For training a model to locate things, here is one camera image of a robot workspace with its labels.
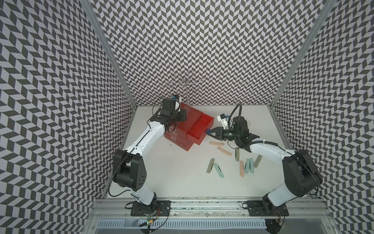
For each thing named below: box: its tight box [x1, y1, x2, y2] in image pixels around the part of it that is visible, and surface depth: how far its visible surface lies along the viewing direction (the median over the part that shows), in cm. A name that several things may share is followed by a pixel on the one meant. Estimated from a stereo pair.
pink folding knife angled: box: [217, 146, 232, 156], surface depth 98 cm
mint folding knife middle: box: [244, 158, 250, 175], surface depth 88 cm
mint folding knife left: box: [213, 162, 225, 179], surface depth 88 cm
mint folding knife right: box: [249, 157, 255, 174], surface depth 88 cm
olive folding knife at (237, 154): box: [235, 148, 240, 162], surface depth 93 cm
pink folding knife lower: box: [239, 160, 245, 177], surface depth 88 cm
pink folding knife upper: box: [208, 141, 225, 146], surface depth 101 cm
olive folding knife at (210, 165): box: [206, 157, 215, 174], surface depth 88 cm
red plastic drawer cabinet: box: [164, 102, 215, 152], surface depth 83 cm
